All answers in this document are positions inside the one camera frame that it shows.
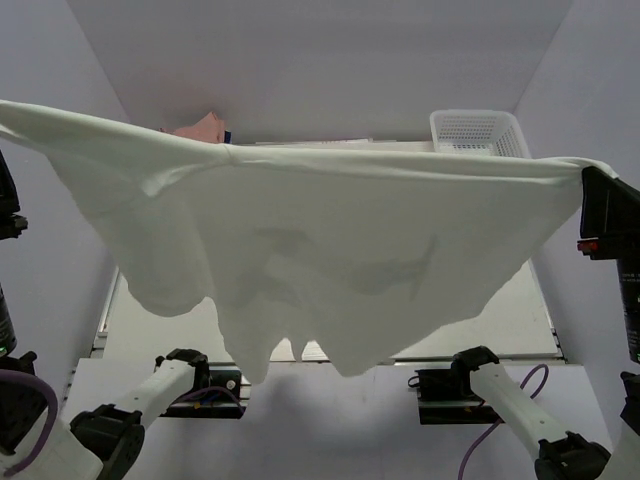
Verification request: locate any white printed t shirt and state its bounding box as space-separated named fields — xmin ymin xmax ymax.
xmin=1 ymin=101 xmax=592 ymax=384

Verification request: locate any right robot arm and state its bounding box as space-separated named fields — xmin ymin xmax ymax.
xmin=451 ymin=167 xmax=639 ymax=479

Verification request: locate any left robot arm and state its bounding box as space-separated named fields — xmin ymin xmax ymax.
xmin=1 ymin=306 xmax=212 ymax=479

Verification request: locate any white plastic basket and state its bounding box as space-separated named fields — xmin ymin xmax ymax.
xmin=430 ymin=109 xmax=531 ymax=158

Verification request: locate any pink folded t shirt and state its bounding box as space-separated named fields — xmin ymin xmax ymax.
xmin=160 ymin=112 xmax=226 ymax=144

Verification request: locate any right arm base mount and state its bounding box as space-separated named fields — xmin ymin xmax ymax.
xmin=407 ymin=368 xmax=501 ymax=425

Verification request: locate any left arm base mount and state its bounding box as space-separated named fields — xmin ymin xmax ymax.
xmin=155 ymin=349 xmax=248 ymax=420

